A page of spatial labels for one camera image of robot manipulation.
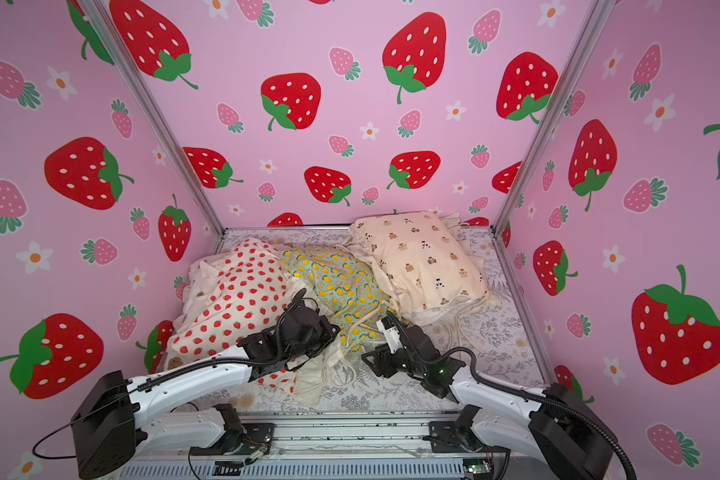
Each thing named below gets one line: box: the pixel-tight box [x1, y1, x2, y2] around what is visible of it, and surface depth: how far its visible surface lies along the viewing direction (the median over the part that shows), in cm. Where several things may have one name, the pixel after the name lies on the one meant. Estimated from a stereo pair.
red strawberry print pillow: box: [168, 237, 296, 393], surface depth 81 cm
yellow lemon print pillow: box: [280, 246, 396, 353], surface depth 85 cm
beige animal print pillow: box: [344, 211, 494, 326], surface depth 97 cm
